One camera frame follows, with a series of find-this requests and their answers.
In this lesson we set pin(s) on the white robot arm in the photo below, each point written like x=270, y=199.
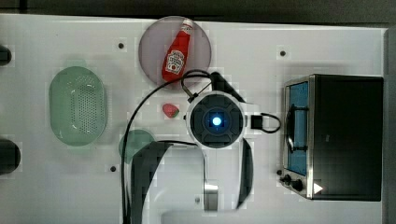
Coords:
x=212, y=173

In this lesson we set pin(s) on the black silver toaster oven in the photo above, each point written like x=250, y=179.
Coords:
x=332, y=138

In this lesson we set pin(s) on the pink toy strawberry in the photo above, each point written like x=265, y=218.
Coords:
x=170, y=111

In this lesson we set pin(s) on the red ketchup bottle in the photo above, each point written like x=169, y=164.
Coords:
x=176, y=57

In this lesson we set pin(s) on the grey round plate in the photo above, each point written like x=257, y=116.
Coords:
x=157, y=39

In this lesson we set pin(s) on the green oval colander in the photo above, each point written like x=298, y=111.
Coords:
x=77, y=106

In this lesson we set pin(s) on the large black pot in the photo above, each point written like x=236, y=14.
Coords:
x=10, y=156

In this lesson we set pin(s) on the green cup with handle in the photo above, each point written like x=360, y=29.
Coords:
x=137, y=139

